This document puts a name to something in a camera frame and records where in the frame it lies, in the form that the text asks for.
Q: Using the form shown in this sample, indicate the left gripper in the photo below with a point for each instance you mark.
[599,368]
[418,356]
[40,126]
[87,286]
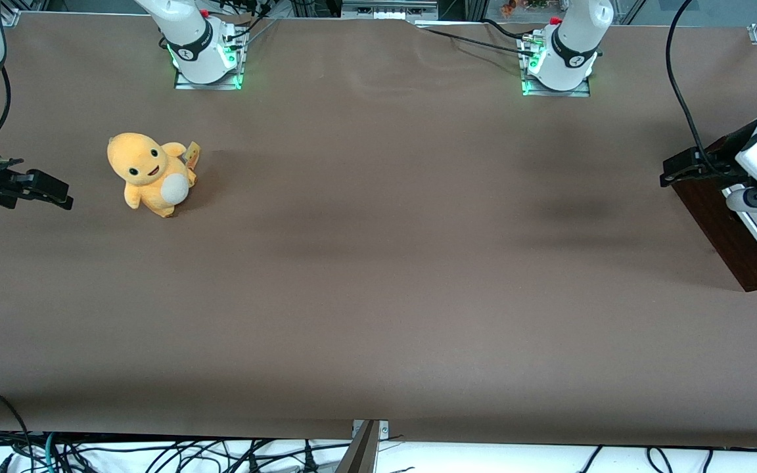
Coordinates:
[721,162]

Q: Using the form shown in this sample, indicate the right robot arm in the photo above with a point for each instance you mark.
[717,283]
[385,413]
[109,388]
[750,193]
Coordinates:
[198,49]

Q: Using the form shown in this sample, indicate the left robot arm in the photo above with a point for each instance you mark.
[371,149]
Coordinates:
[569,59]

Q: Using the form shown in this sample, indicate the dark wood drawer cabinet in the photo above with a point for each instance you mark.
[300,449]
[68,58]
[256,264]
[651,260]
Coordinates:
[720,230]

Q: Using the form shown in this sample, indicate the yellow plush toy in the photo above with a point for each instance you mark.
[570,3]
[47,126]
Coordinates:
[148,171]

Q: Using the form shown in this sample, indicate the small orange objects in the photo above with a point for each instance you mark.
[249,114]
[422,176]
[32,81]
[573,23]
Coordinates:
[508,7]

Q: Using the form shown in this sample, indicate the brown paper table cover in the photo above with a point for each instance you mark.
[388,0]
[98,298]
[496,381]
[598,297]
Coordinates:
[378,263]

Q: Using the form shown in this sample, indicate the grey electronics box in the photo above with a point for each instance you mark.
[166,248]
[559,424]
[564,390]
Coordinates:
[388,8]

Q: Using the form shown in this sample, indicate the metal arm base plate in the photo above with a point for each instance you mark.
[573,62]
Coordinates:
[582,92]
[184,84]

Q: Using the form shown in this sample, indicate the small aluminium corner bracket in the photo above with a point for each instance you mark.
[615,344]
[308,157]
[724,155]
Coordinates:
[10,16]

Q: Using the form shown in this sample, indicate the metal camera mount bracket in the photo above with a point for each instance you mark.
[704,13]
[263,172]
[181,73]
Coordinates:
[365,453]

